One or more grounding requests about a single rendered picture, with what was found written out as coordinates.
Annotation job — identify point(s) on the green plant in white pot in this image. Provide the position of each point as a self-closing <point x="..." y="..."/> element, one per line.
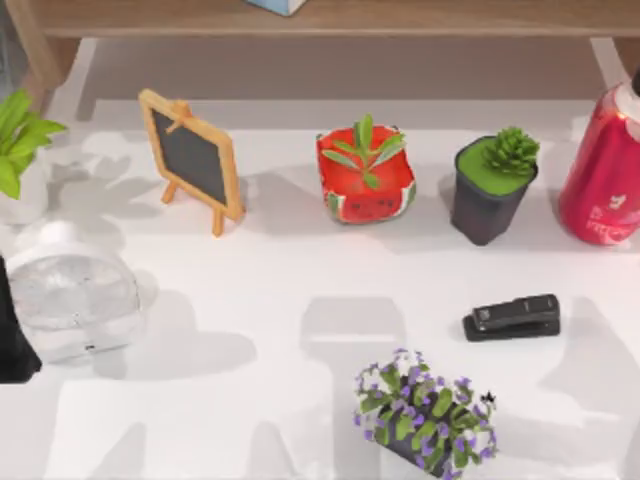
<point x="15" y="145"/>

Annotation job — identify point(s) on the wooden framed blackboard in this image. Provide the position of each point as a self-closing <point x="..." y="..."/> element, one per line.
<point x="192" y="155"/>

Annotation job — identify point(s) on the purple flowers in black pot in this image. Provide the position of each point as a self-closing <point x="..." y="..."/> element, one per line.
<point x="425" y="420"/>

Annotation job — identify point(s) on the light blue box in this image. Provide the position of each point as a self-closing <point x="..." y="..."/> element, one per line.
<point x="280" y="5"/>

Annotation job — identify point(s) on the red bottle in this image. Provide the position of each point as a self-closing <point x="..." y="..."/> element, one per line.
<point x="602" y="170"/>

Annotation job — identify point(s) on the wooden shelf unit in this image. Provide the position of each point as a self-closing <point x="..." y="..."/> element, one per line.
<point x="350" y="20"/>

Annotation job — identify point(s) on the black stapler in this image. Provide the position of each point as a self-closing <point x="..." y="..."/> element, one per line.
<point x="515" y="317"/>

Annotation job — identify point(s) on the black pot with green succulent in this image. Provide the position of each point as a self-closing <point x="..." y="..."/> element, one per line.
<point x="487" y="200"/>

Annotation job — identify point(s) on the red watermelon plant pot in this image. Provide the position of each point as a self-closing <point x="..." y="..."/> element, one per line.
<point x="367" y="192"/>

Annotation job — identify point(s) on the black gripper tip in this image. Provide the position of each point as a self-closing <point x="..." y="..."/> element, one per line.
<point x="12" y="350"/>

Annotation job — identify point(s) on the white desk fan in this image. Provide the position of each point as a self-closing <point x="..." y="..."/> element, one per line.
<point x="75" y="300"/>

